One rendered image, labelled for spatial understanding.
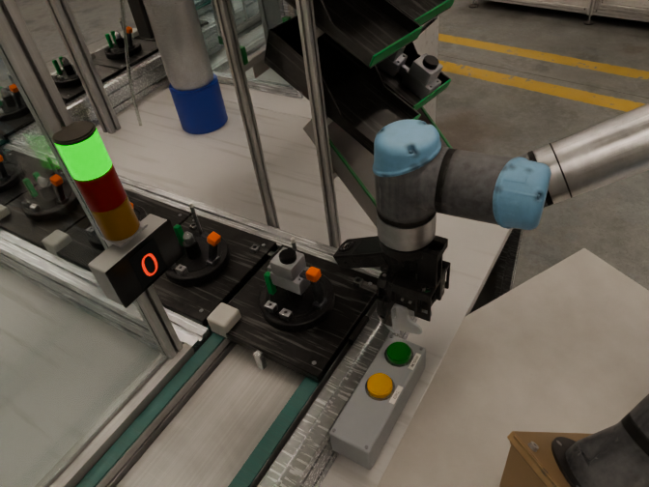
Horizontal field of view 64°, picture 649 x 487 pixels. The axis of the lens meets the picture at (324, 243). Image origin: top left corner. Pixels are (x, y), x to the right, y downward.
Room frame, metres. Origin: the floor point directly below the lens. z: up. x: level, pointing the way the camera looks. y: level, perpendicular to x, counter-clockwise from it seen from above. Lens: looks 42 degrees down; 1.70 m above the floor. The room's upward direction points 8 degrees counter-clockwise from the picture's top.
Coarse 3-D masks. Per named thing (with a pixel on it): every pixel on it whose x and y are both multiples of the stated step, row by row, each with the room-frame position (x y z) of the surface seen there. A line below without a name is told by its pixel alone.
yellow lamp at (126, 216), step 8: (128, 200) 0.58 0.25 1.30; (120, 208) 0.56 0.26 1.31; (128, 208) 0.57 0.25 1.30; (96, 216) 0.55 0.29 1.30; (104, 216) 0.55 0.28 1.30; (112, 216) 0.55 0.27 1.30; (120, 216) 0.55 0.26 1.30; (128, 216) 0.56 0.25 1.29; (136, 216) 0.58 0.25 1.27; (104, 224) 0.55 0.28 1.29; (112, 224) 0.55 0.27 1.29; (120, 224) 0.55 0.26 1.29; (128, 224) 0.56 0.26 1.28; (136, 224) 0.57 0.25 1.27; (104, 232) 0.55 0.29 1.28; (112, 232) 0.55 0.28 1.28; (120, 232) 0.55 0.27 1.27; (128, 232) 0.55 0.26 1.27; (112, 240) 0.55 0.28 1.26; (120, 240) 0.55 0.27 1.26
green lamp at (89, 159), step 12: (96, 132) 0.57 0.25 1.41; (84, 144) 0.55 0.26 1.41; (96, 144) 0.56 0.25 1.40; (72, 156) 0.55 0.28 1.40; (84, 156) 0.55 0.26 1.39; (96, 156) 0.56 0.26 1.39; (108, 156) 0.58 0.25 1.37; (72, 168) 0.55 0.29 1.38; (84, 168) 0.55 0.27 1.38; (96, 168) 0.55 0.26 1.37; (108, 168) 0.57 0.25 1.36; (84, 180) 0.55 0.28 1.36
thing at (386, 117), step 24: (288, 24) 0.97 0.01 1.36; (288, 48) 0.90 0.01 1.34; (336, 48) 0.99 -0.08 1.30; (288, 72) 0.91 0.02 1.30; (336, 72) 0.96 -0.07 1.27; (360, 72) 0.95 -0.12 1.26; (336, 96) 0.90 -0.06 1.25; (360, 96) 0.91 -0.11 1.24; (384, 96) 0.91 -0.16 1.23; (336, 120) 0.83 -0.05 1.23; (360, 120) 0.85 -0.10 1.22; (384, 120) 0.85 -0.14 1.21
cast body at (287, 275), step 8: (288, 248) 0.67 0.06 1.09; (280, 256) 0.65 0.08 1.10; (288, 256) 0.65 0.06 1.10; (296, 256) 0.65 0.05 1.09; (272, 264) 0.65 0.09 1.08; (280, 264) 0.64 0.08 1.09; (288, 264) 0.64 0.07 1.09; (296, 264) 0.64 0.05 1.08; (304, 264) 0.65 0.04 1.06; (272, 272) 0.65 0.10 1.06; (280, 272) 0.64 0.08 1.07; (288, 272) 0.63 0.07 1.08; (296, 272) 0.63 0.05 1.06; (272, 280) 0.65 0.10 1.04; (280, 280) 0.64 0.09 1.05; (288, 280) 0.63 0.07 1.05; (296, 280) 0.63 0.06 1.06; (304, 280) 0.63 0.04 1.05; (288, 288) 0.63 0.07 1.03; (296, 288) 0.62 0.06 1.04; (304, 288) 0.63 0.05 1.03
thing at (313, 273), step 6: (312, 270) 0.63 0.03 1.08; (318, 270) 0.62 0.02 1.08; (300, 276) 0.63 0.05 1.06; (306, 276) 0.62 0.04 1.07; (312, 276) 0.61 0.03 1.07; (318, 276) 0.62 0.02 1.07; (312, 282) 0.62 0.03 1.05; (318, 282) 0.62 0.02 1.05; (312, 288) 0.62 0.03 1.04; (318, 288) 0.62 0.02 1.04; (318, 294) 0.61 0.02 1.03; (318, 300) 0.61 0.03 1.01
